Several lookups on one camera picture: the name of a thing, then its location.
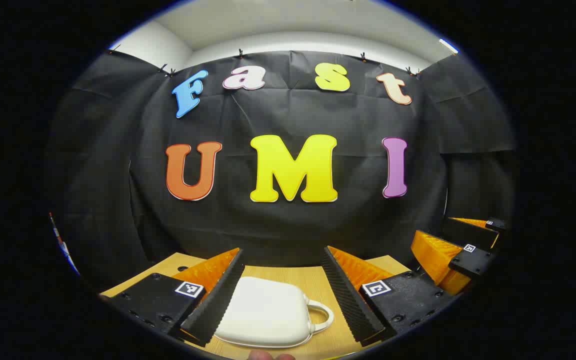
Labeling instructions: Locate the black backdrop cloth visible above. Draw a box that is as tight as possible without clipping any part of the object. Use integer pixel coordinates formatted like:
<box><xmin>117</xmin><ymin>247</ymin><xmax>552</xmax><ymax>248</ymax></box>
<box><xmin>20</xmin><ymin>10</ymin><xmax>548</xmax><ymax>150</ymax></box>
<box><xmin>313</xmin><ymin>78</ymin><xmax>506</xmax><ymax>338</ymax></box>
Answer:
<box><xmin>43</xmin><ymin>47</ymin><xmax>516</xmax><ymax>296</ymax></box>

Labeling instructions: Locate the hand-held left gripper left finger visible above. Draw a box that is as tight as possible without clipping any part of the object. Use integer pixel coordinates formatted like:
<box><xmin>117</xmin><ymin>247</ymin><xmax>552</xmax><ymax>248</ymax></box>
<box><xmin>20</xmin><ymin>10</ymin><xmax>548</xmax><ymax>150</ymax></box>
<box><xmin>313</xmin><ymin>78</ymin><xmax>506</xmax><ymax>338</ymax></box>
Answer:
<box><xmin>99</xmin><ymin>247</ymin><xmax>245</xmax><ymax>347</ymax></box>

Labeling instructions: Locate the white side table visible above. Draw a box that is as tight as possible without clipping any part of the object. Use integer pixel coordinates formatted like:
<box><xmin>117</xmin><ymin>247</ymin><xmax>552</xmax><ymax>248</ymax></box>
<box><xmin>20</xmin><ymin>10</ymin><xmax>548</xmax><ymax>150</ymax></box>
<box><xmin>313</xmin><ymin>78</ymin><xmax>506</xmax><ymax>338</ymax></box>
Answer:
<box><xmin>49</xmin><ymin>212</ymin><xmax>81</xmax><ymax>277</ymax></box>

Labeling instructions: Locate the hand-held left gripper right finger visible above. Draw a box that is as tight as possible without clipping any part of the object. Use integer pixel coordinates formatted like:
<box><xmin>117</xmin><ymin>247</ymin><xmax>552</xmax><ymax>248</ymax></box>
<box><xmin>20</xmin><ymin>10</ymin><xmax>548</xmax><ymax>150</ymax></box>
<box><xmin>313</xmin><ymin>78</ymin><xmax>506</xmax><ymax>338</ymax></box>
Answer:
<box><xmin>321</xmin><ymin>246</ymin><xmax>458</xmax><ymax>347</ymax></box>

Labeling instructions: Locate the white suitcase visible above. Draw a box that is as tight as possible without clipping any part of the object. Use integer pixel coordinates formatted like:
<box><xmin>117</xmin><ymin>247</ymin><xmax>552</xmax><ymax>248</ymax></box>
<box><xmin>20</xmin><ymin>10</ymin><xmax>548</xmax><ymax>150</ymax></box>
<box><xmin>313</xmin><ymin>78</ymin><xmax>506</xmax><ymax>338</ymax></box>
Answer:
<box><xmin>213</xmin><ymin>276</ymin><xmax>335</xmax><ymax>349</ymax></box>

